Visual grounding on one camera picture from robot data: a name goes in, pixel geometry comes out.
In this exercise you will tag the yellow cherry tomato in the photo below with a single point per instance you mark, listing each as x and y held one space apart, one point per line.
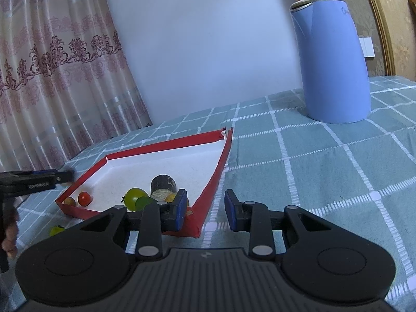
170 198

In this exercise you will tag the blue electric kettle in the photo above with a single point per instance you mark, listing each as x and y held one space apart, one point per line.
331 65

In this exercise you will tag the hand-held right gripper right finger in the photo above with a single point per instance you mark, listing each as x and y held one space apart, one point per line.
231 209

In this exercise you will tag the small dark green tomato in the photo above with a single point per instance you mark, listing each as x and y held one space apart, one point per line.
145 203

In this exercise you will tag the red cardboard box tray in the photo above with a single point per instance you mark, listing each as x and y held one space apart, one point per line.
162 164

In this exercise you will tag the large green tomato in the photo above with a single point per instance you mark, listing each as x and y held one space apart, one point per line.
132 196

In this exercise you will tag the small orange-yellow tomato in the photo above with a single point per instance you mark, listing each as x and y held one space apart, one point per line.
70 201

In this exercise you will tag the red cherry tomato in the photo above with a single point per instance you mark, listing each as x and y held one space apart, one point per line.
84 199

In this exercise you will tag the white wall socket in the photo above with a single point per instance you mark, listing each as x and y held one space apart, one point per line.
366 48

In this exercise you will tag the dark wooden furniture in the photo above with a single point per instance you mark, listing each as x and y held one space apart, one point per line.
412 39

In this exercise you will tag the pink patterned curtain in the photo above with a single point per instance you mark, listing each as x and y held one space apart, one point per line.
58 71

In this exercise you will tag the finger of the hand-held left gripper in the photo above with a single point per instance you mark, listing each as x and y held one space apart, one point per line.
65 176

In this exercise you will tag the black cylinder white top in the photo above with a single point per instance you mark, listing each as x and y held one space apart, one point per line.
162 183

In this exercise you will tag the small yellow-green tomato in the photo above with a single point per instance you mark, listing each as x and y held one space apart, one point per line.
57 230

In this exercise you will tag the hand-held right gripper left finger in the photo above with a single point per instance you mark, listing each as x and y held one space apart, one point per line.
180 209

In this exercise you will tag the person's left hand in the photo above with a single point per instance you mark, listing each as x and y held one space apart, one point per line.
10 242

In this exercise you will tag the blue checked tablecloth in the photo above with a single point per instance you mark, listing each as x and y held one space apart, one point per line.
308 169

